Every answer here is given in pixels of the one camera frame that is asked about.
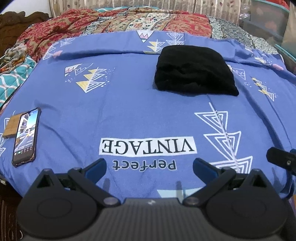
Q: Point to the beige floral curtain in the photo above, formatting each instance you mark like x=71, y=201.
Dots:
x=228, y=10

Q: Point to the brown wooden headboard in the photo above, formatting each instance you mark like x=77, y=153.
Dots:
x=14, y=24

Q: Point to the small wooden block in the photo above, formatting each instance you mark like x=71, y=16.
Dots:
x=12, y=126

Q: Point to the blue printed bedsheet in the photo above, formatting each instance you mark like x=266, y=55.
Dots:
x=98, y=100

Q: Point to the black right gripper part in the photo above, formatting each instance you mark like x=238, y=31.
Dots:
x=283, y=159

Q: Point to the grey patterned blanket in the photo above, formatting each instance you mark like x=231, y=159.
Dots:
x=222, y=29

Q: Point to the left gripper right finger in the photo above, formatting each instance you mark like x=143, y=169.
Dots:
x=227, y=188

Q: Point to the black smartphone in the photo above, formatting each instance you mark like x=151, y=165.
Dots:
x=26, y=138

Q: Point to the teal rimmed storage box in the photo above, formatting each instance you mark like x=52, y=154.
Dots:
x=288, y=59

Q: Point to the red patterned blanket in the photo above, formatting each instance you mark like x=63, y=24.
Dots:
x=76, y=22

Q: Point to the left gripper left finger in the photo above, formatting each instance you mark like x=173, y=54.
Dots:
x=76, y=188

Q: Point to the black pants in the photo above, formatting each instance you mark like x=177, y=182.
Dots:
x=193, y=70

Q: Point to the teal patterned cloth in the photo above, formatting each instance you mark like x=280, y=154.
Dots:
x=11, y=81

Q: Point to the grey plastic storage bin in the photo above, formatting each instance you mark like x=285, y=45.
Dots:
x=264, y=19

